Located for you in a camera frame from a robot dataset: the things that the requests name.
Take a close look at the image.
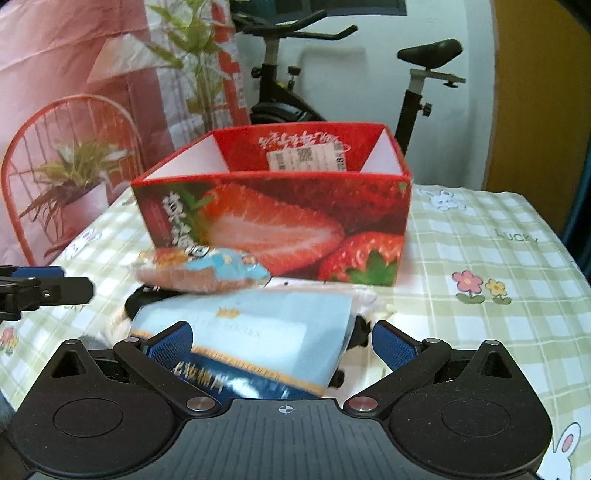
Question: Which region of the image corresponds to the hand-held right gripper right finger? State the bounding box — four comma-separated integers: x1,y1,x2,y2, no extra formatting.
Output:
344,320,514,412

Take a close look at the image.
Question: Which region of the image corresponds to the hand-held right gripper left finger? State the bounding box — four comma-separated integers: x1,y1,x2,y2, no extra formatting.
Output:
46,320,225,412

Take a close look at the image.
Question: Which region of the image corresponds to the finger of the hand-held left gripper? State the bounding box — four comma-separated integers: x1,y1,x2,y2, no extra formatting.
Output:
0,276,95,322
0,264,66,280

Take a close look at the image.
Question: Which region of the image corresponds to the grey knit sock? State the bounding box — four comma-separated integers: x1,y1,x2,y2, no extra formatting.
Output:
76,318,134,350

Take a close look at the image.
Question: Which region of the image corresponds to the orange and blue snack packet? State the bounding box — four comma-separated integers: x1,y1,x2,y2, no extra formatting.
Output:
134,247,273,295

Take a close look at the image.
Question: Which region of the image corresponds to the light blue cotton pad packet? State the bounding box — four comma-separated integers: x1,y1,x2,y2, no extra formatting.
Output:
129,290,354,400

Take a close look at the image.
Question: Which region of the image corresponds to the red strawberry print box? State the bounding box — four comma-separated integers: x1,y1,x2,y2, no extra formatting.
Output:
130,122,411,287

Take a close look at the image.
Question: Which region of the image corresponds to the green checked rabbit tablecloth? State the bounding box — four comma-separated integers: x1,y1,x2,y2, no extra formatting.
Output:
0,185,591,480

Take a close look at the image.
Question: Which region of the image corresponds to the red plant print curtain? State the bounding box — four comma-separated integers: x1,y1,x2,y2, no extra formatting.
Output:
0,0,252,273

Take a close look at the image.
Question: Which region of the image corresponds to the blue curtain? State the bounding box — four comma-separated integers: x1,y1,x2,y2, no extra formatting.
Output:
556,124,591,284

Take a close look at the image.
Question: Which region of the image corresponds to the black exercise bike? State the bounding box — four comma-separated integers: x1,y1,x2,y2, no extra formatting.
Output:
230,11,467,155

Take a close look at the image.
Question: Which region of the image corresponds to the wooden door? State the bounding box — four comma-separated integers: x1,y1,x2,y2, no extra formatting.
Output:
482,0,591,232

